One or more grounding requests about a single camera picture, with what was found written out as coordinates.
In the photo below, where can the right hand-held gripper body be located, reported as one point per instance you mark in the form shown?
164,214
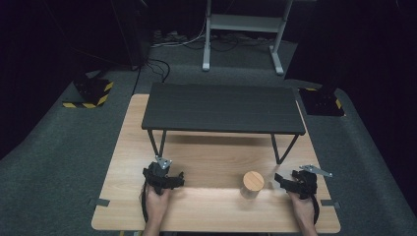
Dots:
305,183

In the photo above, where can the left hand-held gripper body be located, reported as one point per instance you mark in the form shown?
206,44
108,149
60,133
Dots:
158,175

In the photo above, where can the glass jar with wooden lid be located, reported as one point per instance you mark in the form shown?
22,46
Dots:
252,183

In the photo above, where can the person's right hand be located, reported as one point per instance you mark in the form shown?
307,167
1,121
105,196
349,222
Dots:
303,209

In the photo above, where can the person's left hand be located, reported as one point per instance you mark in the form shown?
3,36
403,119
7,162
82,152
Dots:
157,203

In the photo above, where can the grey tape piece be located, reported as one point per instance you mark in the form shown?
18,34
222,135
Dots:
331,203
99,202

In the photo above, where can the black desk shelf riser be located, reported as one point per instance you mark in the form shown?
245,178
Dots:
223,108

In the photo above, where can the black base with hazard tape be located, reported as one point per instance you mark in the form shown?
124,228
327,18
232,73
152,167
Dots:
92,91
322,102

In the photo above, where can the dark cabinet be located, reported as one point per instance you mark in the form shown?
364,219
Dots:
131,32

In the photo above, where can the grey metal stand frame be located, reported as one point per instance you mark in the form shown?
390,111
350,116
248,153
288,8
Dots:
243,23

